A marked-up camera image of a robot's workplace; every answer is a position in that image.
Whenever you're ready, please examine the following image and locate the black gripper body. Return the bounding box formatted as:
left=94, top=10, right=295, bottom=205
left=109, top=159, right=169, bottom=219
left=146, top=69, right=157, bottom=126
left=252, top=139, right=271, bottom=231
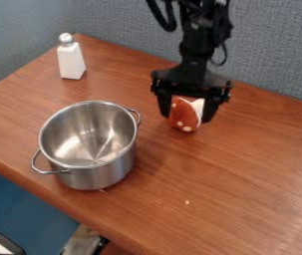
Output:
left=152, top=64, right=233, bottom=104

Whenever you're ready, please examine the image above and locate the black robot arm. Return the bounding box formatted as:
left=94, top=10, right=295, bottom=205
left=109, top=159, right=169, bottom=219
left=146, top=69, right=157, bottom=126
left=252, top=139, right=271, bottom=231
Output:
left=146, top=0, right=233, bottom=123

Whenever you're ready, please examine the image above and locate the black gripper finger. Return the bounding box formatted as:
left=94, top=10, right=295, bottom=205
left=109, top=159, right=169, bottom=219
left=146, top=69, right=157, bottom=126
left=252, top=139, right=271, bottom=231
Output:
left=157, top=90, right=172, bottom=118
left=201, top=97, right=221, bottom=123

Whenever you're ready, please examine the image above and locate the white salt shaker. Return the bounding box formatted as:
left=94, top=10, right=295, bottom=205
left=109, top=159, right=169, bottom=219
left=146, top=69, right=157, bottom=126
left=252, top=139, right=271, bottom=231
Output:
left=58, top=33, right=87, bottom=80

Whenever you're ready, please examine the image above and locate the grey table leg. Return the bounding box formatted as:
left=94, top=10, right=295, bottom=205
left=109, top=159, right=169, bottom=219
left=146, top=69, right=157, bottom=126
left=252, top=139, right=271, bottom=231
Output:
left=61, top=224, right=110, bottom=255

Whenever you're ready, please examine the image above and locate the red and white toy mushroom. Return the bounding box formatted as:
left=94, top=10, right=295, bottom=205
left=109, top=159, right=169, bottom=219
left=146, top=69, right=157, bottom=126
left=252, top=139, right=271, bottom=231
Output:
left=169, top=98, right=205, bottom=132

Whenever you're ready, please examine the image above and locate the stainless steel pot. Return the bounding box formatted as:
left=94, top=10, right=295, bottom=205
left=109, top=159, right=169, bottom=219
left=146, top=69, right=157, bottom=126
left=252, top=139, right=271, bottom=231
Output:
left=31, top=101, right=144, bottom=190

